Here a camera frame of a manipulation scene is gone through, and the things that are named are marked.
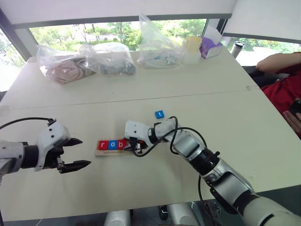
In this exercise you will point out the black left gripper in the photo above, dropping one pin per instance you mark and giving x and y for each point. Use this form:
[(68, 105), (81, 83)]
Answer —
[(52, 154)]

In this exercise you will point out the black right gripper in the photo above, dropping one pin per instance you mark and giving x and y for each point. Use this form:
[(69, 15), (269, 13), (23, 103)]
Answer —
[(133, 142)]

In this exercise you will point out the black smartphone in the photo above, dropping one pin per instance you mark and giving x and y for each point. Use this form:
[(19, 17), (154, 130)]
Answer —
[(296, 107)]

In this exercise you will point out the person's bare forearm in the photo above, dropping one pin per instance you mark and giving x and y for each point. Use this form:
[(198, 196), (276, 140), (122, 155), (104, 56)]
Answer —
[(277, 62)]

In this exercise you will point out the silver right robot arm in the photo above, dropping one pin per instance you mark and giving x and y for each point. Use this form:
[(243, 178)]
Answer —
[(211, 162)]

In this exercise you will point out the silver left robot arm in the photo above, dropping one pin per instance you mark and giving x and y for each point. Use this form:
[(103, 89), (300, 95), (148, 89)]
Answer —
[(11, 153)]

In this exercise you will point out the red letter b block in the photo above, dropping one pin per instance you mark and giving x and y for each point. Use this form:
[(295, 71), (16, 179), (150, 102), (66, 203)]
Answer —
[(119, 144)]

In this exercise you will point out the blue letter o block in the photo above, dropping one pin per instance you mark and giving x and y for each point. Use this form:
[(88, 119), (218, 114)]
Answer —
[(111, 144)]

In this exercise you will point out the wooden letter tray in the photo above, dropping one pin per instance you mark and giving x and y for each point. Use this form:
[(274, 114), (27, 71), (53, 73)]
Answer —
[(110, 152)]

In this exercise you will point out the red letter r block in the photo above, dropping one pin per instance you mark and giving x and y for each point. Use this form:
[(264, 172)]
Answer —
[(103, 145)]

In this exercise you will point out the blue letter t block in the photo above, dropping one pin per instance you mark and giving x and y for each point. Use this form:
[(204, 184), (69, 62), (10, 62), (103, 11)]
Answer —
[(160, 114)]

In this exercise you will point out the silver rounded robot leg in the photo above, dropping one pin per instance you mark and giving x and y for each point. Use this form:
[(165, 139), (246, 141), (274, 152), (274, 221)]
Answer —
[(183, 215), (117, 217)]

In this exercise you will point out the person's bare hand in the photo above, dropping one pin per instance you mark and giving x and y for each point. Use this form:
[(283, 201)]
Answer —
[(294, 122)]

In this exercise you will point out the plastic bag with pink cloth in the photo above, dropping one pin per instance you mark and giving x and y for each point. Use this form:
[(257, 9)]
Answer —
[(63, 68)]

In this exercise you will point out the plastic bag with grey items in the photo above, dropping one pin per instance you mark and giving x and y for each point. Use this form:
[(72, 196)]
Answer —
[(113, 61)]

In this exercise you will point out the tall clear plastic bag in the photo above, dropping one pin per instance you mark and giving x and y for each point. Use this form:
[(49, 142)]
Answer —
[(157, 47)]

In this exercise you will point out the purple tissue box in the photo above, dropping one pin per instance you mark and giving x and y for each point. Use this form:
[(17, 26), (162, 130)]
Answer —
[(210, 48)]

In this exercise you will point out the person in red shirt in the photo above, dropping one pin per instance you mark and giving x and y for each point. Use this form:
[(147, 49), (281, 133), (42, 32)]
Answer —
[(282, 94)]

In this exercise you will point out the white roller blind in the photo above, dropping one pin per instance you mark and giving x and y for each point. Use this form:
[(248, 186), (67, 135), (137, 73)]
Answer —
[(265, 18)]

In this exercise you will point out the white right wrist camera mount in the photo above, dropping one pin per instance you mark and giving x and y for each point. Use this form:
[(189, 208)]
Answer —
[(136, 130)]

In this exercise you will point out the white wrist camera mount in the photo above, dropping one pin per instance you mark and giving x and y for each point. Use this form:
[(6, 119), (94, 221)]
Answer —
[(136, 130), (53, 134)]

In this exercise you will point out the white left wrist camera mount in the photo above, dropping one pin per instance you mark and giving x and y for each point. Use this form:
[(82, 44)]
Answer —
[(53, 134)]

